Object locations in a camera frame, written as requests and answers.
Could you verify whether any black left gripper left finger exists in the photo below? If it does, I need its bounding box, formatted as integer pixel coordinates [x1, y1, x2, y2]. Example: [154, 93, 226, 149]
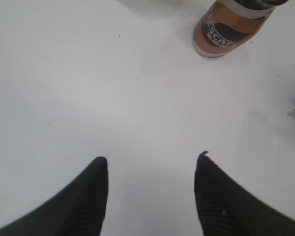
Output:
[0, 157, 108, 236]

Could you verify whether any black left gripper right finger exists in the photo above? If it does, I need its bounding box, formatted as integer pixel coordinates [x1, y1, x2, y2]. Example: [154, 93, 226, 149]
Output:
[194, 151, 295, 236]

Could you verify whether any brown coffee bottle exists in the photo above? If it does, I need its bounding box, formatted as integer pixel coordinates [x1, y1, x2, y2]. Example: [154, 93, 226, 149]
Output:
[193, 0, 286, 58]

